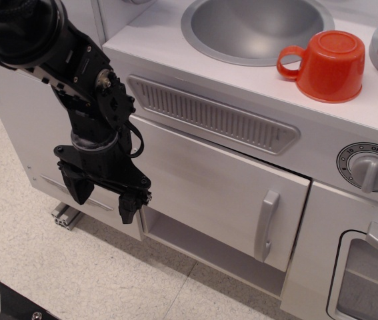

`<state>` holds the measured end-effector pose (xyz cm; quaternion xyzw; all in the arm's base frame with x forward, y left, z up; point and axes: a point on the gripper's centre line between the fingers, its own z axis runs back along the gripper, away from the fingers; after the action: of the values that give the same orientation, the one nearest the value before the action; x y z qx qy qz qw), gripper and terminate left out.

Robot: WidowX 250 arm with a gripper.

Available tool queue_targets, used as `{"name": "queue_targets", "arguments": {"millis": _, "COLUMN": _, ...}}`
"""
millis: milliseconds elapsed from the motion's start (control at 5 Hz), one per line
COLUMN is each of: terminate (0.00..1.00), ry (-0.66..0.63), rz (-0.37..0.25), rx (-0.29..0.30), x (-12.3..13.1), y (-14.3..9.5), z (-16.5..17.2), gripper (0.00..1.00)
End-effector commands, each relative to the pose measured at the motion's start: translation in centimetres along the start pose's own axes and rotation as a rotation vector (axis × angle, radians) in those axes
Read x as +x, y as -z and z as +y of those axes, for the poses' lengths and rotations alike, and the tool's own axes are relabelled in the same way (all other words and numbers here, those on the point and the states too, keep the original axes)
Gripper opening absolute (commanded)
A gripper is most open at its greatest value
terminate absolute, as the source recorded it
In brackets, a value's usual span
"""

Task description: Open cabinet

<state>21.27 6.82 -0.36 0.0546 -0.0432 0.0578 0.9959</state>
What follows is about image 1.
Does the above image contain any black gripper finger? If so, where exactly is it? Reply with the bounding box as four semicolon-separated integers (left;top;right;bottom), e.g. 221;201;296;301
119;193;143;225
58;160;94;205

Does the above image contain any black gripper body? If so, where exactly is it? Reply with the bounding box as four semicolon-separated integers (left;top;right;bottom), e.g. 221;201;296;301
54;133;151;204

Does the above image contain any white cabinet door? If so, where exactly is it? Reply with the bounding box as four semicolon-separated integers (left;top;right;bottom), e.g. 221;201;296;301
132;117;310;271

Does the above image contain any silver cabinet door handle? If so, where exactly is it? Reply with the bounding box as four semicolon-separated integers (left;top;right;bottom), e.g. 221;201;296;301
253;190;280;263

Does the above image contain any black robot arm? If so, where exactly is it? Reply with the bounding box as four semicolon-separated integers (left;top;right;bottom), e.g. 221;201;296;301
0;1;151;224

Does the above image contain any silver fridge nameplate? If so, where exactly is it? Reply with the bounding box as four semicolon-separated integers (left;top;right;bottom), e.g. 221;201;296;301
40;174;114;212

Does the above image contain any white toy fridge door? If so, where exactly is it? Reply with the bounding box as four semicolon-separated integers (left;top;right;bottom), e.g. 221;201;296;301
0;67;144;241

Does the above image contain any silver vent grille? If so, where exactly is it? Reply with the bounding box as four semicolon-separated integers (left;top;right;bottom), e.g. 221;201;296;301
127;75;301;155

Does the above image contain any white toy kitchen body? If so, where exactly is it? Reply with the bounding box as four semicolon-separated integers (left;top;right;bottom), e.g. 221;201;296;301
0;1;378;319

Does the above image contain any silver toy sink bowl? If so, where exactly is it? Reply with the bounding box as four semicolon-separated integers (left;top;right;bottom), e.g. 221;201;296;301
181;0;335;67

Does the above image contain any white toy oven door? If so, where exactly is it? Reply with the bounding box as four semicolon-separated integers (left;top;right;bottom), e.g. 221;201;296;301
281;182;378;319

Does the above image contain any orange plastic cup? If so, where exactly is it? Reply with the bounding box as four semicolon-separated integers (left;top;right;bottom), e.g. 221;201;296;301
277;30;366;103

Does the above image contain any grey timer knob dial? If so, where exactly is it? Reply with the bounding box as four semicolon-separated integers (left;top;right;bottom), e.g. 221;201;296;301
337;142;378;193

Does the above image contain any aluminium extrusion rail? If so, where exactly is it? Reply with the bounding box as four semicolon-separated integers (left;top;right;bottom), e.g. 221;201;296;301
51;203;85;231

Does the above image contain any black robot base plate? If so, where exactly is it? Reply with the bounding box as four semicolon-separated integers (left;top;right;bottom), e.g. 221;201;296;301
0;282;59;319

